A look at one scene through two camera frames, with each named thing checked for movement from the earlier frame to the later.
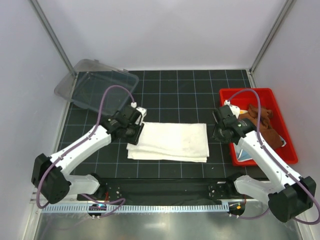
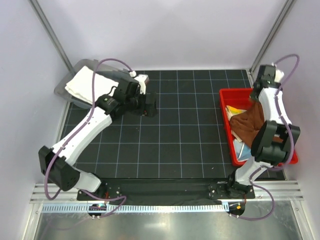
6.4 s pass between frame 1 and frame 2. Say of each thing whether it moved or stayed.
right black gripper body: moved
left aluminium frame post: stayed
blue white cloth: stayed
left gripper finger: moved
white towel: moved
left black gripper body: moved
